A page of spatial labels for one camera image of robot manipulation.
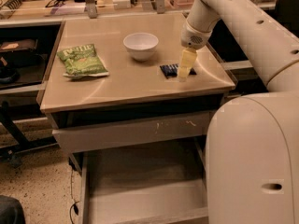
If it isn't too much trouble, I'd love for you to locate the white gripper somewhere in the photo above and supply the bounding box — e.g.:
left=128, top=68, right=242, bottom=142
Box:
left=177, top=21, right=212, bottom=80

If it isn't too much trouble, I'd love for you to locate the dark blue snack bar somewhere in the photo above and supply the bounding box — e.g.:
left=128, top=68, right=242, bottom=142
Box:
left=160, top=63, right=196, bottom=78

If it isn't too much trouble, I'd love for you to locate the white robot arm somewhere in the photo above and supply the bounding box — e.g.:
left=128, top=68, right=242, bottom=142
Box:
left=181, top=0, right=299, bottom=224

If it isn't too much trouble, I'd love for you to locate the beige drawer cabinet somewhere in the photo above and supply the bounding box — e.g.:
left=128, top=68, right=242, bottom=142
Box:
left=36, top=11, right=239, bottom=224

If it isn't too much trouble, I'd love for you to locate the open lower drawer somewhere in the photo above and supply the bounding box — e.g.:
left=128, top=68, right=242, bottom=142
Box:
left=77, top=137, right=209, bottom=224

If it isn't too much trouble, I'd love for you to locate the closed upper drawer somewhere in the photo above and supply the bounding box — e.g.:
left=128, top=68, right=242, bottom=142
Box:
left=53, top=110, right=215, bottom=154

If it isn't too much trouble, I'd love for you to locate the white ceramic bowl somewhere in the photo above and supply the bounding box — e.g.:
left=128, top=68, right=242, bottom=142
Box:
left=123, top=33, right=159, bottom=62

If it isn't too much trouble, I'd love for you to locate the green chip bag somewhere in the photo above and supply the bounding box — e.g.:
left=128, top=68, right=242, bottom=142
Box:
left=57, top=44, right=109, bottom=78

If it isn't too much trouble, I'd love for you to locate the black office chair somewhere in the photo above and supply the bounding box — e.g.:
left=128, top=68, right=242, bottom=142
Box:
left=275, top=0, right=299, bottom=37

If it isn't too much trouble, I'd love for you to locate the dark object bottom left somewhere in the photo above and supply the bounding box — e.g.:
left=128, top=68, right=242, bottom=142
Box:
left=0, top=195, right=25, bottom=224

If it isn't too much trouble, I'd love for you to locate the metal frame post left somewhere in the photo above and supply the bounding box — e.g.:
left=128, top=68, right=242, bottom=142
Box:
left=85, top=0, right=97, bottom=19

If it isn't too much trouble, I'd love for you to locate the black floor cable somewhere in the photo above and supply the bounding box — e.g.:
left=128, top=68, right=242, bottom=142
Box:
left=68, top=159, right=80, bottom=224

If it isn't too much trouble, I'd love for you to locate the black desk leg frame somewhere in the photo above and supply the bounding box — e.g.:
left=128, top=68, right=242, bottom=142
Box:
left=0, top=102, right=56, bottom=168

